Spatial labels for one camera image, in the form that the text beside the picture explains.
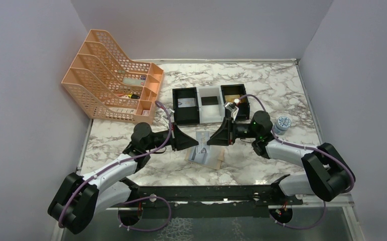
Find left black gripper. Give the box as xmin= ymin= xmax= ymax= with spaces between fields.
xmin=145 ymin=122 xmax=199 ymax=152

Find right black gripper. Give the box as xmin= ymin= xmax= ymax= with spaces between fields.
xmin=206 ymin=117 xmax=259 ymax=146

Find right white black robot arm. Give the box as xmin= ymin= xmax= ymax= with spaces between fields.
xmin=207 ymin=110 xmax=355 ymax=204

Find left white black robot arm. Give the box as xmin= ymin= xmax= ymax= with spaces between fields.
xmin=47 ymin=123 xmax=199 ymax=234

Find gold card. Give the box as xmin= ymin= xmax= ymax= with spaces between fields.
xmin=224 ymin=94 xmax=241 ymax=102

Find black card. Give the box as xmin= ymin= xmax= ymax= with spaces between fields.
xmin=201 ymin=96 xmax=219 ymax=106

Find silver VIP card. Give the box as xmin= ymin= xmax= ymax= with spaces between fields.
xmin=177 ymin=98 xmax=196 ymax=108

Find black left tray bin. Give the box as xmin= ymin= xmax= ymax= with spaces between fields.
xmin=172 ymin=87 xmax=200 ymax=126

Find black tray bin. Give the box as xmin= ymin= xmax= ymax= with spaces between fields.
xmin=172 ymin=87 xmax=200 ymax=126
xmin=220 ymin=83 xmax=250 ymax=122

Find black right tray bin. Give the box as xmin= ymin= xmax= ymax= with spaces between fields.
xmin=220 ymin=83 xmax=250 ymax=122

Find white middle tray bin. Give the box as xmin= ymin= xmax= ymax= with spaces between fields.
xmin=196 ymin=86 xmax=225 ymax=124

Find blue white round tin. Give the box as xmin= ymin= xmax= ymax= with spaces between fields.
xmin=274 ymin=116 xmax=292 ymax=135

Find items in organizer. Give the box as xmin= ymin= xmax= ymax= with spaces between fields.
xmin=108 ymin=70 xmax=147 ymax=113

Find peach plastic file organizer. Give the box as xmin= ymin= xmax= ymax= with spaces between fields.
xmin=61 ymin=29 xmax=165 ymax=124

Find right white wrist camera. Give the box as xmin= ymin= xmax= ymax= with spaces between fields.
xmin=224 ymin=99 xmax=240 ymax=120

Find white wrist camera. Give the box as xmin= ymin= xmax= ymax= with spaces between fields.
xmin=224 ymin=99 xmax=240 ymax=120
xmin=161 ymin=108 xmax=175 ymax=122

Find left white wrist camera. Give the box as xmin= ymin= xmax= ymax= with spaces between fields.
xmin=161 ymin=108 xmax=175 ymax=122

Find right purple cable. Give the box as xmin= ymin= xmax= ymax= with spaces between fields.
xmin=238 ymin=94 xmax=356 ymax=194

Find purple cable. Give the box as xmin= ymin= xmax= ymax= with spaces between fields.
xmin=238 ymin=94 xmax=356 ymax=194
xmin=57 ymin=100 xmax=175 ymax=229

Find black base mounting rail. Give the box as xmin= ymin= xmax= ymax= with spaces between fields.
xmin=114 ymin=185 xmax=303 ymax=221

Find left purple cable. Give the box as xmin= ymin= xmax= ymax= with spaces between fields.
xmin=57 ymin=100 xmax=175 ymax=229

